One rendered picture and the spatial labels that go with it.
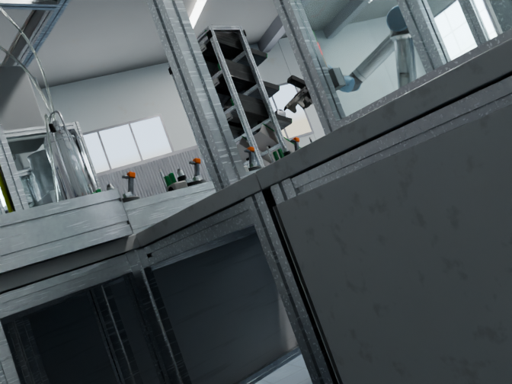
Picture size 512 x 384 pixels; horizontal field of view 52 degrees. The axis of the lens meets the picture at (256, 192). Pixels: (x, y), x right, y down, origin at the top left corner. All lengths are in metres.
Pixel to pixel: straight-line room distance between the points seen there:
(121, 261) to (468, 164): 0.75
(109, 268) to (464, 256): 0.73
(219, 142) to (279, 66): 10.51
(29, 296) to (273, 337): 1.81
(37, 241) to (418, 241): 0.68
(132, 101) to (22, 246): 9.31
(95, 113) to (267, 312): 7.82
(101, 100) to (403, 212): 9.68
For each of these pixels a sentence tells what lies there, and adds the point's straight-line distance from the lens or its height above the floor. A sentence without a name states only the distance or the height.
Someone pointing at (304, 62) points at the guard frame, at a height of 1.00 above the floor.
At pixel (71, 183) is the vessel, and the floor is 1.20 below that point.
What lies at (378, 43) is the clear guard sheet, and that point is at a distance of 0.81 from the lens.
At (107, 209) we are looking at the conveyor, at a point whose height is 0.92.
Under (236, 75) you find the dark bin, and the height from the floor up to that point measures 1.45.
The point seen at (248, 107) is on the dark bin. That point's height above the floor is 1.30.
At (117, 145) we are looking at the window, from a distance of 9.96.
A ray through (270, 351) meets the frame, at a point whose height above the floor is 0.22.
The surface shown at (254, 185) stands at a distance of 0.83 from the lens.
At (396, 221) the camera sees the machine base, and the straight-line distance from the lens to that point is 0.68.
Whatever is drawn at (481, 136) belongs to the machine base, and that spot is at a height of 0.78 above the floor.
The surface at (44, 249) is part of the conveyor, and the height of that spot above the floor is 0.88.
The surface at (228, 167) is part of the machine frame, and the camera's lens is 0.94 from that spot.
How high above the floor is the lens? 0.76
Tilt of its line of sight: 5 degrees up
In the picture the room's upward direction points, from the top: 20 degrees counter-clockwise
